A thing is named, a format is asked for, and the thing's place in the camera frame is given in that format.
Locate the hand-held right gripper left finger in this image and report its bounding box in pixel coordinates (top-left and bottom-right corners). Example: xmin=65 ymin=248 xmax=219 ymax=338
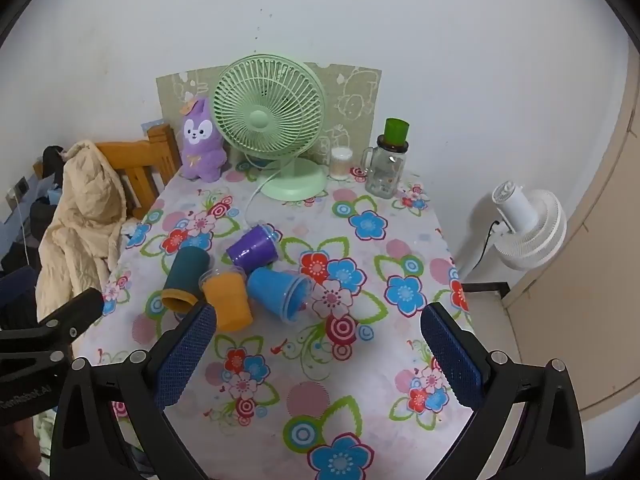
xmin=50 ymin=302 xmax=218 ymax=480

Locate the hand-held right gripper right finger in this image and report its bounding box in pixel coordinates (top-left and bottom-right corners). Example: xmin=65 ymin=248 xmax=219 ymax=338
xmin=420 ymin=302 xmax=586 ymax=480

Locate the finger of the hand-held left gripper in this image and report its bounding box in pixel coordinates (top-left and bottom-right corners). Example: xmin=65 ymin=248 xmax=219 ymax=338
xmin=37 ymin=287 xmax=105 ymax=356

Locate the orange plastic cup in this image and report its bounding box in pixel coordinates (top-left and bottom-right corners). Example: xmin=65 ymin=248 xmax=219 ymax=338
xmin=199 ymin=267 xmax=254 ymax=332

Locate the teal plastic cup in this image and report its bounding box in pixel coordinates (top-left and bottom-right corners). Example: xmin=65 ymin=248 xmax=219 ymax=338
xmin=161 ymin=246 xmax=211 ymax=312

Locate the blue plastic cup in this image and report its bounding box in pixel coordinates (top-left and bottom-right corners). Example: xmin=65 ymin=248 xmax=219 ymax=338
xmin=246 ymin=266 xmax=316 ymax=323

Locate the purple plastic cup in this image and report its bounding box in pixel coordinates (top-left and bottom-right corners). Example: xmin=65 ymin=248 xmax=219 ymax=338
xmin=226 ymin=221 xmax=283 ymax=275

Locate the dark cloth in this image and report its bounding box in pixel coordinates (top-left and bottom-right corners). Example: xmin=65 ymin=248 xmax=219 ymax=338
xmin=0 ymin=260 xmax=42 ymax=332

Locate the beige padded jacket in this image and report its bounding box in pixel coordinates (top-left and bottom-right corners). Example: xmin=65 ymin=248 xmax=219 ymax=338
xmin=36 ymin=140 xmax=128 ymax=322

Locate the floral tablecloth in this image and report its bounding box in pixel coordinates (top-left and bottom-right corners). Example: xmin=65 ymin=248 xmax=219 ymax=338
xmin=75 ymin=165 xmax=481 ymax=480

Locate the white circulator fan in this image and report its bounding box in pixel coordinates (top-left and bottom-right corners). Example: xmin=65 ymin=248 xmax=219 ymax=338
xmin=490 ymin=182 xmax=568 ymax=272

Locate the wooden chair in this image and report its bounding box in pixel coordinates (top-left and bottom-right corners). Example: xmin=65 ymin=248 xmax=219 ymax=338
xmin=95 ymin=124 xmax=182 ymax=221

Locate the wooden cabinet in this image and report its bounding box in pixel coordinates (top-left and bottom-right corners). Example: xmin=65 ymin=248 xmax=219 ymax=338
xmin=502 ymin=60 xmax=640 ymax=421

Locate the glass mug with green lid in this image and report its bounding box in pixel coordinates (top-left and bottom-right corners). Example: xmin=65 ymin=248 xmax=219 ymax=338
xmin=365 ymin=118 xmax=411 ymax=197

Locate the purple plush toy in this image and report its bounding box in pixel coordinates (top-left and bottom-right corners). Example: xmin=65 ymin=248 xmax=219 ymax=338
xmin=179 ymin=97 xmax=229 ymax=182

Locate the white cotton swab jar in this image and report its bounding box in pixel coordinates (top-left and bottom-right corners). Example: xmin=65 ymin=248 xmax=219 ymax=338
xmin=329 ymin=146 xmax=354 ymax=180

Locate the green desk fan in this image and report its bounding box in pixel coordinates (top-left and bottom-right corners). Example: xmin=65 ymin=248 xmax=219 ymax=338
xmin=211 ymin=55 xmax=328 ymax=201

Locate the black power cable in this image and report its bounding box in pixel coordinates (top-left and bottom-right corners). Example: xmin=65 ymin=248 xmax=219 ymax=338
xmin=462 ymin=219 xmax=502 ymax=281

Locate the white fan cable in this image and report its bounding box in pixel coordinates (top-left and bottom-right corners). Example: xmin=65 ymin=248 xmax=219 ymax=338
xmin=243 ymin=157 xmax=282 ymax=228

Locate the green cartoon wall poster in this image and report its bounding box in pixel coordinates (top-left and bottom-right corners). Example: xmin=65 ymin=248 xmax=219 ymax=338
xmin=156 ymin=62 xmax=383 ymax=171

